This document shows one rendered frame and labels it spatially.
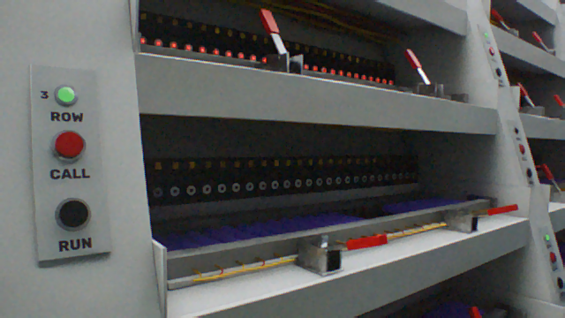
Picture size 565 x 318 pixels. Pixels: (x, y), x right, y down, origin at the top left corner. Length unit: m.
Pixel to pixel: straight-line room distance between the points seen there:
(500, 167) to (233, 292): 0.55
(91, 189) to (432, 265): 0.36
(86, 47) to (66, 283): 0.16
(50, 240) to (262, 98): 0.21
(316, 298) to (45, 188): 0.22
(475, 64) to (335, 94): 0.41
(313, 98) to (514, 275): 0.50
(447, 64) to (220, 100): 0.55
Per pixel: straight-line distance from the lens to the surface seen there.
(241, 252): 0.35
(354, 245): 0.33
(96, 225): 0.26
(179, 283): 0.33
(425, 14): 0.69
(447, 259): 0.51
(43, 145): 0.27
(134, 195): 0.27
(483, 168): 0.76
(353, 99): 0.44
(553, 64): 1.25
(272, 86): 0.36
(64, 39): 0.30
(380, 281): 0.40
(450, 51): 0.81
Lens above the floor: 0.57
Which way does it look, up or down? 11 degrees up
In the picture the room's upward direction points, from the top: 10 degrees counter-clockwise
